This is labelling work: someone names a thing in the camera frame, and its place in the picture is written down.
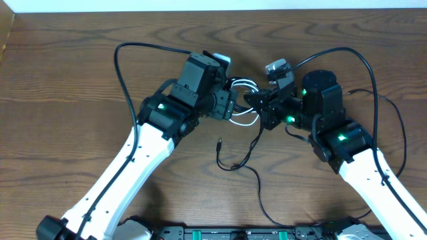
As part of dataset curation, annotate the white cable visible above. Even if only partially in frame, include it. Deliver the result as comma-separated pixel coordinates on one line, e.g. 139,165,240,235
228,78,261,127

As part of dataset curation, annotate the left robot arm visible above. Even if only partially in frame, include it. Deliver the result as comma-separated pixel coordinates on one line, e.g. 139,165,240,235
36,51,237,240

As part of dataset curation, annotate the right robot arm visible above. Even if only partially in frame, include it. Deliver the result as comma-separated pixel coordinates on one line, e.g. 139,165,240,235
244,70,426,239

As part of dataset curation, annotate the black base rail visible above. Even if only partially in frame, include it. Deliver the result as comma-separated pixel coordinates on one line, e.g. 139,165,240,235
116,225,384,240

